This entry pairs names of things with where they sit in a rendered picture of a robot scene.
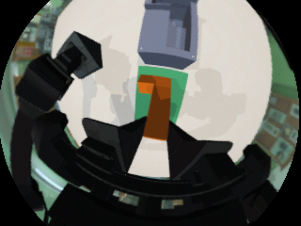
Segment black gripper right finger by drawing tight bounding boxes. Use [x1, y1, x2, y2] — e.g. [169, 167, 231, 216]
[166, 121, 233, 181]

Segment orange l-shaped part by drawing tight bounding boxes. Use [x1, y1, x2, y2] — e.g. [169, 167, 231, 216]
[138, 74, 172, 140]

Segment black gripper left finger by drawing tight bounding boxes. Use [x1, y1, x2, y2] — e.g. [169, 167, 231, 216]
[83, 116, 147, 173]

